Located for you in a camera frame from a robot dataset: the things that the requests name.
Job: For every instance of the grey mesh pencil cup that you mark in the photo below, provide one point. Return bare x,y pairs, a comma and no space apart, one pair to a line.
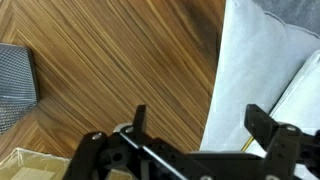
19,91

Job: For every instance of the brown cardboard box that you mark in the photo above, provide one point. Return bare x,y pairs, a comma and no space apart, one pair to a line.
24,164

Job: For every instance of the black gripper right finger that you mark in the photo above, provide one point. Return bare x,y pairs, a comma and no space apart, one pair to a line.
260,125

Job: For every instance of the light grey bed pillow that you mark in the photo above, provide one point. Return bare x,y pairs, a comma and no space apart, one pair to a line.
264,44

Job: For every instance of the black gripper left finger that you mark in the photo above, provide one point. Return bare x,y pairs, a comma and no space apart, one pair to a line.
139,121

